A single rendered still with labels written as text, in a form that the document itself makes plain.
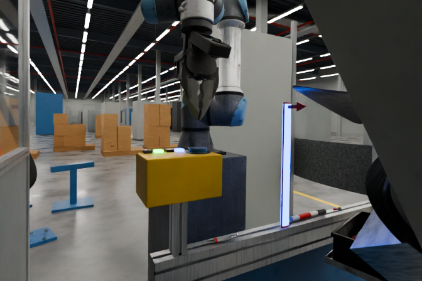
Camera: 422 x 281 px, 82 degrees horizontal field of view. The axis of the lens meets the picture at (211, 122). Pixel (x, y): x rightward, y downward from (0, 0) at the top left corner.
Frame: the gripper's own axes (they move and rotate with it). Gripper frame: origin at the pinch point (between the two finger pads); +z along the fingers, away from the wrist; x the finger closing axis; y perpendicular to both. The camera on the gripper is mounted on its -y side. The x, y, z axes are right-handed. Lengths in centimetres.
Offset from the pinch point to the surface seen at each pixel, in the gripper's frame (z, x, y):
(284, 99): -23, -165, 144
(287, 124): 2.0, -24.8, -1.1
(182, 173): 11.6, 5.4, -4.4
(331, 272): 48, -46, 1
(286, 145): 7.4, -24.8, -1.1
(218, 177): 13.1, -2.5, -4.4
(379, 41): -3.7, 6.0, -39.7
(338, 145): 21, -174, 88
